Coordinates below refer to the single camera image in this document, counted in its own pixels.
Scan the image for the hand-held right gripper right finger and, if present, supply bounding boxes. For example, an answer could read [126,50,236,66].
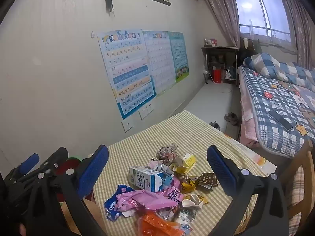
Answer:
[206,145,289,236]

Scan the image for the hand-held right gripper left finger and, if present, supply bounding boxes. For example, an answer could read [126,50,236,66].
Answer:
[50,145,110,236]

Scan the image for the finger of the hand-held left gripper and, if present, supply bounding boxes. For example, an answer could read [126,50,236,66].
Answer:
[34,147,69,180]
[5,153,40,185]

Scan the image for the green round bin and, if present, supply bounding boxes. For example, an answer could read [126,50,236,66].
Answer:
[54,156,85,202]

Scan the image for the light yellow white wrapper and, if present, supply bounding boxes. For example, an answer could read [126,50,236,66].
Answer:
[170,153,197,175]

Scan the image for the printed paper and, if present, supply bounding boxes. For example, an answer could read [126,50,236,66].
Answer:
[156,145,179,164]

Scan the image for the orange plastic snack bag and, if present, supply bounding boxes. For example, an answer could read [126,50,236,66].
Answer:
[136,210,185,236]

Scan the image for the brown snack wrapper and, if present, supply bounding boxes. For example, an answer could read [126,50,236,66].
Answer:
[195,172,219,192]

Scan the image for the blue cookie wrapper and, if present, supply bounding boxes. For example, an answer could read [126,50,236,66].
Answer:
[104,184,134,222]

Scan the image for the white orange paper sheet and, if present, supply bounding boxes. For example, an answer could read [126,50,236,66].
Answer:
[224,134,277,176]

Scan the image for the white blue milk carton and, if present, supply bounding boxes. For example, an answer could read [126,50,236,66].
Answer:
[129,165,174,193]

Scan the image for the pink plastic wrapper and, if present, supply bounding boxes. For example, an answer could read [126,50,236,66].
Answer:
[116,177,185,212]

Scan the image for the cartoon printed wrapper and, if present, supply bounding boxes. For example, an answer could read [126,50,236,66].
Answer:
[172,209,197,228]

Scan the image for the crumpled pink white wrapper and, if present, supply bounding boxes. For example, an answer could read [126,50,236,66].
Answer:
[147,159,164,171]

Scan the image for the pink bed sheet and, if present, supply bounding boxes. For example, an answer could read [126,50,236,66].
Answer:
[237,65,261,148]

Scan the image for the black phone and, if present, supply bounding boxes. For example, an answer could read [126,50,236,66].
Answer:
[268,111,294,131]

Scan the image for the plaid chair cushion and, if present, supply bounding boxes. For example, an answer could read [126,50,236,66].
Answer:
[287,167,308,234]

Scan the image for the wooden chair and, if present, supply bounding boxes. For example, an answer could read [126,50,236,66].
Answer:
[281,139,315,236]

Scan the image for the plaid patchwork quilt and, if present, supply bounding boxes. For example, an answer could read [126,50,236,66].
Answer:
[240,65,315,158]

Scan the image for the dark cloth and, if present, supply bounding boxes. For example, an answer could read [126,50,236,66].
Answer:
[237,47,256,67]

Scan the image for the folded blue plaid blanket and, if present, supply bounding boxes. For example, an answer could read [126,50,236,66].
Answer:
[244,53,315,91]

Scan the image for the dark desk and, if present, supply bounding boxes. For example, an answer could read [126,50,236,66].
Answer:
[202,45,239,85]

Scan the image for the patterned curtain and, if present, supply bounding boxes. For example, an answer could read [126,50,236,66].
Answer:
[288,0,315,69]
[197,0,243,47]

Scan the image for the window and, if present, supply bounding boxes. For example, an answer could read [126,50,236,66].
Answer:
[231,0,293,42]

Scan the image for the single white wall socket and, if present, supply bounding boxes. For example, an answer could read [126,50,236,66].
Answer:
[122,120,134,133]

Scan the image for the blue alphabet wall poster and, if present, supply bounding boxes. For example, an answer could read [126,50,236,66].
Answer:
[97,29,157,120]

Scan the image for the green chart wall poster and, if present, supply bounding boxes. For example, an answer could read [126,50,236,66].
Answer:
[169,31,190,83]

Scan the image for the white chart wall poster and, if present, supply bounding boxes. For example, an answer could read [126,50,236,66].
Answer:
[143,31,176,96]

